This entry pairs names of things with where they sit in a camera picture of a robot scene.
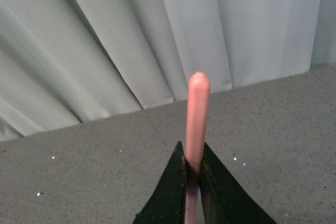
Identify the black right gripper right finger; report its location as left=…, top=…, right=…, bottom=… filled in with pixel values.
left=199, top=143, right=275, bottom=224

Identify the grey pleated curtain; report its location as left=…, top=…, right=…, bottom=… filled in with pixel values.
left=1, top=0, right=335, bottom=141

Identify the pink chopstick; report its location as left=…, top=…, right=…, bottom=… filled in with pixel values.
left=184, top=72, right=211, bottom=223

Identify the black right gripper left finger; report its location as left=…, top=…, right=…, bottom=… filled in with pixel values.
left=133, top=141, right=187, bottom=224

